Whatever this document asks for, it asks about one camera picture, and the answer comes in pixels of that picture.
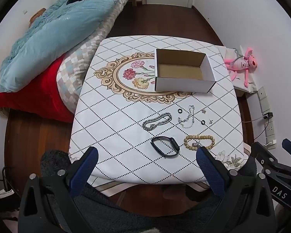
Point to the grey wall switch panel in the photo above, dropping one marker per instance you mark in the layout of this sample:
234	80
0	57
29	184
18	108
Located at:
262	93

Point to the brown cushion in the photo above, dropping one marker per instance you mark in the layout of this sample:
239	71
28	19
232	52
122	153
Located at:
37	15

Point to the white cardboard box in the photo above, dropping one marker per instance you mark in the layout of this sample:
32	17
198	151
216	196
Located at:
181	85

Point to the small silver charm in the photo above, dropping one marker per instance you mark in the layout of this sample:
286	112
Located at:
196	144

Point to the black smart band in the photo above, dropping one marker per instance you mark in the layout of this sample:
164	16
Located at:
175	146

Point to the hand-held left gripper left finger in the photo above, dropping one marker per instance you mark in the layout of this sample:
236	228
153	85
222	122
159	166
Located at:
86	170

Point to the black charger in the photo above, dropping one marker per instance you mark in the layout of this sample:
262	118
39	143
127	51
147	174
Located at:
268	115

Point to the white wall socket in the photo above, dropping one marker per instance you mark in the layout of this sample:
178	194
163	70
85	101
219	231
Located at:
269	129

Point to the red blanket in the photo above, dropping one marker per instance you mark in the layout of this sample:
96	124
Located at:
38	97

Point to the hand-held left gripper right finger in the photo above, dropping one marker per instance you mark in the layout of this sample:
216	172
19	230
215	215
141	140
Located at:
209	170

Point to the checkered bed sheet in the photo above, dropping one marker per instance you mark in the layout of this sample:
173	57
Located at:
75	77

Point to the light blue duvet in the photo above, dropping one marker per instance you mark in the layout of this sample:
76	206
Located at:
51	41

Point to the pink plush toy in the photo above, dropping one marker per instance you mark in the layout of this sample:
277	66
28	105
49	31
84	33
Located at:
242	65

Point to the white diamond-pattern tablecloth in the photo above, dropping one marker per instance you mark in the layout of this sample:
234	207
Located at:
126	126

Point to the white plug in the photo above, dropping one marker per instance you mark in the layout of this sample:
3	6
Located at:
271	144

